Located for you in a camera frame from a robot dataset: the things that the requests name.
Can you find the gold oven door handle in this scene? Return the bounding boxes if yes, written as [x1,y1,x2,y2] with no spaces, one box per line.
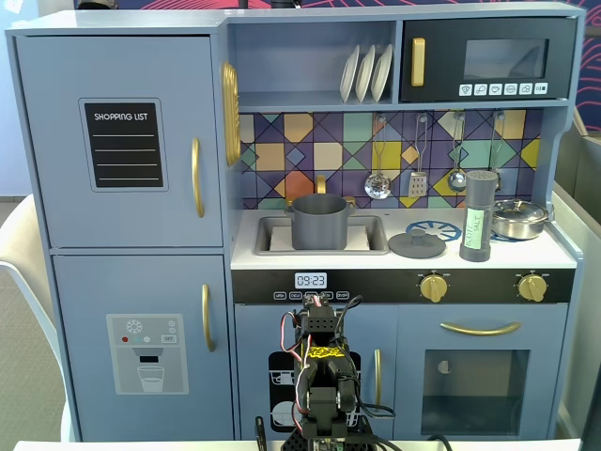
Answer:
[439,321,522,337]

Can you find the gold freezer door handle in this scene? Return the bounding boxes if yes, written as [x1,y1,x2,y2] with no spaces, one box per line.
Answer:
[201,283,217,353]

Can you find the gray salt shaker green label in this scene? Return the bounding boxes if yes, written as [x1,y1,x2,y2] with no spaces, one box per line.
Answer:
[458,169,499,263]

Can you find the gold fridge door handle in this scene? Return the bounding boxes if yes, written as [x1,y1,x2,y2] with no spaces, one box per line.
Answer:
[191,136,207,219]

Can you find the black microwave door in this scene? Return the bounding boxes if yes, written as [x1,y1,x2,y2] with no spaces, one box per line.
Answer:
[399,18,578,103]

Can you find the gray plastic pot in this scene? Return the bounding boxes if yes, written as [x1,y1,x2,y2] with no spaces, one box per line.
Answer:
[284,194,357,251]

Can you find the gold toy phone handset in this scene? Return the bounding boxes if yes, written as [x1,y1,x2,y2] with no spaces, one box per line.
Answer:
[220,60,241,166]

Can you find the white toy plate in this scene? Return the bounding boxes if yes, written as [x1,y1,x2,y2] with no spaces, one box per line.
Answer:
[370,43,394,102]
[339,44,362,103]
[355,44,377,103]

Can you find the metal hanging utensil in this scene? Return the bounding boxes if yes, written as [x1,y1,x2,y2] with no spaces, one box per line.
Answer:
[487,111,507,193]

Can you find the beige cabinet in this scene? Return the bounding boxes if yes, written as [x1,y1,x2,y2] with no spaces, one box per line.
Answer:
[551,102,601,443]

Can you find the blue wooden toy kitchen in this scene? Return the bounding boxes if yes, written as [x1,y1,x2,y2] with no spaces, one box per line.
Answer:
[4,2,588,443]

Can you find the blue oven door with window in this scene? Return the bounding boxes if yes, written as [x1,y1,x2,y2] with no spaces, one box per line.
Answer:
[396,303,569,438]

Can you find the black shopping list board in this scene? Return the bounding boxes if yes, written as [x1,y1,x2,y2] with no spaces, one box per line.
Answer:
[78,98,169,193]

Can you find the metal skimmer spoon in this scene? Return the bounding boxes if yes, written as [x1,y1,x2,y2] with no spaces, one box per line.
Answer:
[363,115,393,200]

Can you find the steel pot with lid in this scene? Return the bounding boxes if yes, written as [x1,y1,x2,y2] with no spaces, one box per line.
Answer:
[490,197,550,241]

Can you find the metal slotted spatula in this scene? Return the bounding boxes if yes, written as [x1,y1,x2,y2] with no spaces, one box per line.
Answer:
[407,114,429,198]

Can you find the blue dishwasher door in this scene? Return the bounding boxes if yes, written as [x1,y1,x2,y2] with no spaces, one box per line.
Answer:
[234,303,398,441]

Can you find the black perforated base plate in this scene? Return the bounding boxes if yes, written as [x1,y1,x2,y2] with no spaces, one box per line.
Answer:
[281,415,379,451]

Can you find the gold microwave handle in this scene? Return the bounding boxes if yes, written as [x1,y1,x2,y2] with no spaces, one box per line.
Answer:
[410,37,426,88]

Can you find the gray pot lid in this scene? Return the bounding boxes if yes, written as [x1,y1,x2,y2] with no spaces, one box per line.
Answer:
[388,229,447,259]

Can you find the gray toy sink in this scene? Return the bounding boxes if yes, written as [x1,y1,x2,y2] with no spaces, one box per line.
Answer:
[253,214,390,257]

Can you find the metal ladle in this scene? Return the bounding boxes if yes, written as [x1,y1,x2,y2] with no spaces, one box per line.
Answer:
[446,112,469,193]

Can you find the robot controller board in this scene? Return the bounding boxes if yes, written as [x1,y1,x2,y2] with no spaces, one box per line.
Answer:
[307,435,348,451]

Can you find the gold dishwasher door handle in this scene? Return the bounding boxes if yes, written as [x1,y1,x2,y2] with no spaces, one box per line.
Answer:
[373,348,382,413]

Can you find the blue freezer door with dispenser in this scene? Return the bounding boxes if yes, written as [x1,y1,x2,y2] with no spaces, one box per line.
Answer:
[52,255,235,441]

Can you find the gold stove knob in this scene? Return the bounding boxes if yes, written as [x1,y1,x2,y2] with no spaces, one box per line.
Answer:
[517,274,548,303]
[419,274,448,303]

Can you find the blue fridge door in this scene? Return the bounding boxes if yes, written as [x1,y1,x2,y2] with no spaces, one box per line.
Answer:
[16,36,224,249]

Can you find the white chair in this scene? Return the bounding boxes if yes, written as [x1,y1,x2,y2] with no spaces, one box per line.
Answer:
[0,194,76,443]

